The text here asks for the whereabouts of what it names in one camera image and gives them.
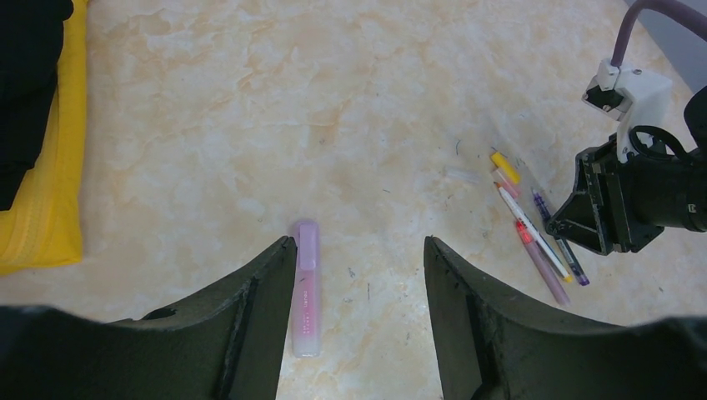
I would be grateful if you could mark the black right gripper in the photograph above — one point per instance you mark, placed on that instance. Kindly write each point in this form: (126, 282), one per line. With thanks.
(622, 207)

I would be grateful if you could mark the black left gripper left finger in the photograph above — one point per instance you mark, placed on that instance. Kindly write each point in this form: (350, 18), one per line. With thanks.
(225, 341)

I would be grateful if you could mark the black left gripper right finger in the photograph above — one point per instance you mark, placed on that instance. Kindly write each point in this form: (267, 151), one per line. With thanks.
(494, 342)

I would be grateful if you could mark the dark purple gel pen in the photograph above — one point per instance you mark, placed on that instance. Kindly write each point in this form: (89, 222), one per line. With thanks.
(564, 247)

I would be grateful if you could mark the pink highlighter pen body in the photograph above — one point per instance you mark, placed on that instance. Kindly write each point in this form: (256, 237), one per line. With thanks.
(306, 304)

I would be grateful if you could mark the clear pen cap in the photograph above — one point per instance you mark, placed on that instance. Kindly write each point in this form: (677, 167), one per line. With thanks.
(462, 175)

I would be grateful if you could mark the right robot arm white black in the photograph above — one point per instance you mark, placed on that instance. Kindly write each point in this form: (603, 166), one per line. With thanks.
(695, 120)

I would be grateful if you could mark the mauve pen with red tip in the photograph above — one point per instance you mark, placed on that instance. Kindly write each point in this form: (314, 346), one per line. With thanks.
(542, 265)

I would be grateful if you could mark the white rainbow marker pen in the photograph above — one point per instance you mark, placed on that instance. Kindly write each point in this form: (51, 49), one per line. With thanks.
(517, 211)

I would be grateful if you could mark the pink pen cap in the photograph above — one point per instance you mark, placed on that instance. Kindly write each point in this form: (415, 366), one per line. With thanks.
(506, 182)

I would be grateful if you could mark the yellow pen cap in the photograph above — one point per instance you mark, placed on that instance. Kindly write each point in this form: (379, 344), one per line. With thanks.
(501, 162)

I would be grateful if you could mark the yellow folded cloth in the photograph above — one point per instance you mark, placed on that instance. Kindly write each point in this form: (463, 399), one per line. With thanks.
(42, 228)

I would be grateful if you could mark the black folded cloth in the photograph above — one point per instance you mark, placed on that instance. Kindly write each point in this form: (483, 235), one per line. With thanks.
(32, 34)

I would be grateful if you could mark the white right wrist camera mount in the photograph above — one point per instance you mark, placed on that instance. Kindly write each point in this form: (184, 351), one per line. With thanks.
(632, 97)

